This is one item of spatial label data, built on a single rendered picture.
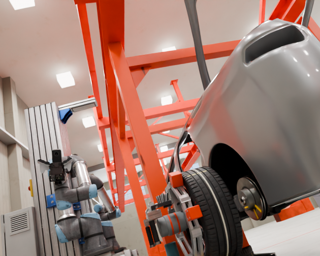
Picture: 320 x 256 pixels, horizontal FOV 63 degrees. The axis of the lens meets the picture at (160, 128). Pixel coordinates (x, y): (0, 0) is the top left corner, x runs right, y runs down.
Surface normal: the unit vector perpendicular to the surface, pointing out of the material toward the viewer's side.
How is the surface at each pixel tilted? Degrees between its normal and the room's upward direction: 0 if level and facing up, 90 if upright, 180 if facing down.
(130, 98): 90
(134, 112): 90
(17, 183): 90
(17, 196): 90
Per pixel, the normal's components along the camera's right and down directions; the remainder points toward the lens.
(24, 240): 0.00, -0.42
